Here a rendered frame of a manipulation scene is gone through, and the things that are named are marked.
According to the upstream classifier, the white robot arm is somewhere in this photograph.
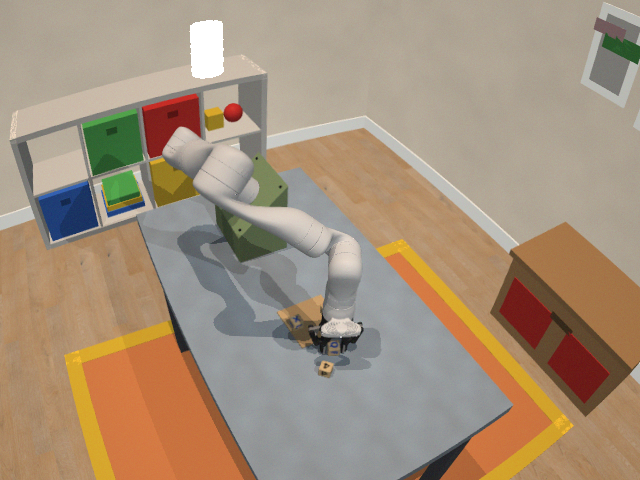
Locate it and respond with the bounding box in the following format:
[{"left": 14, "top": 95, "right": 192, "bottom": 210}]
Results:
[{"left": 162, "top": 127, "right": 362, "bottom": 337}]

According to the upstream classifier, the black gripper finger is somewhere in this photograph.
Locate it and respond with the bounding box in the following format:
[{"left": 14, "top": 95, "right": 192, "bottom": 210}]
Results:
[
  {"left": 308, "top": 325, "right": 331, "bottom": 354},
  {"left": 341, "top": 322, "right": 364, "bottom": 353}
]

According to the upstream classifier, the tan flat mat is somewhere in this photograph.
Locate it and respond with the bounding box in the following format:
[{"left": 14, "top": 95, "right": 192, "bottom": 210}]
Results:
[{"left": 277, "top": 295, "right": 324, "bottom": 348}]

